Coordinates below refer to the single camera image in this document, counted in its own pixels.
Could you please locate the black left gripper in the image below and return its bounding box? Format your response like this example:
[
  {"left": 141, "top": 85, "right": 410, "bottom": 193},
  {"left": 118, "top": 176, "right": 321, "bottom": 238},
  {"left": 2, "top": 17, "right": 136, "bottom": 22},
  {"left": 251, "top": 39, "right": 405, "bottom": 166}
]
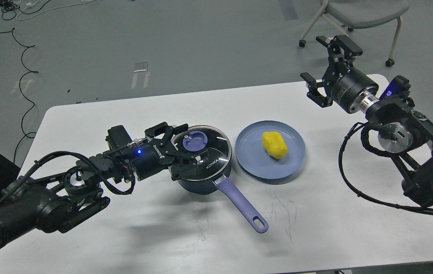
[{"left": 129, "top": 122, "right": 208, "bottom": 181}]

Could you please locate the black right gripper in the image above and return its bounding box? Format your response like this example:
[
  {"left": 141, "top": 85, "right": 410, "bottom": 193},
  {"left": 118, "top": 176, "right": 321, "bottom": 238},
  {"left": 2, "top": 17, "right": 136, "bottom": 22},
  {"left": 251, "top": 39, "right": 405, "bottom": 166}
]
[{"left": 300, "top": 35, "right": 379, "bottom": 114}]

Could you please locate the glass pot lid purple knob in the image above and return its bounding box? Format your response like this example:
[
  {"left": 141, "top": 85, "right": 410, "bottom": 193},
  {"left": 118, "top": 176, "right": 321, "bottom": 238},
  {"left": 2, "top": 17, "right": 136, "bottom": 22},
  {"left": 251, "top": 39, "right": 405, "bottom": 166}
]
[{"left": 170, "top": 125, "right": 232, "bottom": 182}]

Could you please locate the yellow potato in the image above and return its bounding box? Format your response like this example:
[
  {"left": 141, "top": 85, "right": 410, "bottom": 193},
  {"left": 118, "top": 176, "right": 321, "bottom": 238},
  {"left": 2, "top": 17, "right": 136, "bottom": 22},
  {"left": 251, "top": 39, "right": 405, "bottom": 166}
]
[{"left": 262, "top": 131, "right": 288, "bottom": 159}]

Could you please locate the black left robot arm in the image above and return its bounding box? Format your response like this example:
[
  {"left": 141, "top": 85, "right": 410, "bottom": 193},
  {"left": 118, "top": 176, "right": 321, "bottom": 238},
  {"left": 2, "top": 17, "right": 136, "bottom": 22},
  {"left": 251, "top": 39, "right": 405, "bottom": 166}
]
[{"left": 0, "top": 123, "right": 208, "bottom": 249}]

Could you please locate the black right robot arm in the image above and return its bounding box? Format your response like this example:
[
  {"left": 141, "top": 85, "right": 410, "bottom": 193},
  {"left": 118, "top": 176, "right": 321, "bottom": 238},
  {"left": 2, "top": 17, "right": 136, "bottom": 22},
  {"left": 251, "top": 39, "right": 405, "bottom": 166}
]
[{"left": 300, "top": 35, "right": 433, "bottom": 216}]

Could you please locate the grey office chair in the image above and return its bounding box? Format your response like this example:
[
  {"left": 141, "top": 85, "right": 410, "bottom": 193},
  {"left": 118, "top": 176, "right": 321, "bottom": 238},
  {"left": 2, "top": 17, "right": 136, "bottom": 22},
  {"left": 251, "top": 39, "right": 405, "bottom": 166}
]
[{"left": 298, "top": 0, "right": 410, "bottom": 67}]

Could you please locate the blue round plate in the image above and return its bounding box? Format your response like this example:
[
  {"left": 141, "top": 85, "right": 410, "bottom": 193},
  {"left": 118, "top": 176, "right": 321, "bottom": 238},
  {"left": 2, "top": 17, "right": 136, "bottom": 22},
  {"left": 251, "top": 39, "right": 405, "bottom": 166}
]
[{"left": 234, "top": 120, "right": 306, "bottom": 180}]

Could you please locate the dark blue saucepan purple handle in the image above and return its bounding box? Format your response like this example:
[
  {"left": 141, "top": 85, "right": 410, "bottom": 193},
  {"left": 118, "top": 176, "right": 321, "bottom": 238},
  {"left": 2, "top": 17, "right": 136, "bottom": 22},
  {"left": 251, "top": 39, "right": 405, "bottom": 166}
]
[{"left": 178, "top": 176, "right": 269, "bottom": 233}]

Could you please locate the black floor cable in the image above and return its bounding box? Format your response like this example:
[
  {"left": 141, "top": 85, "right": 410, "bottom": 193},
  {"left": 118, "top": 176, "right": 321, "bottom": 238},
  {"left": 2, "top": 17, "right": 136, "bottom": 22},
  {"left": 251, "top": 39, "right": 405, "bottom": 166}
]
[{"left": 0, "top": 0, "right": 51, "bottom": 162}]

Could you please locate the white floor cable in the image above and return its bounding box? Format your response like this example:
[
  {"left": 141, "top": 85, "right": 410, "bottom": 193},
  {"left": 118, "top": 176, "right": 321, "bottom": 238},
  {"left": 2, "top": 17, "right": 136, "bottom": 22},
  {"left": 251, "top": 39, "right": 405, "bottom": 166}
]
[{"left": 15, "top": 0, "right": 99, "bottom": 21}]

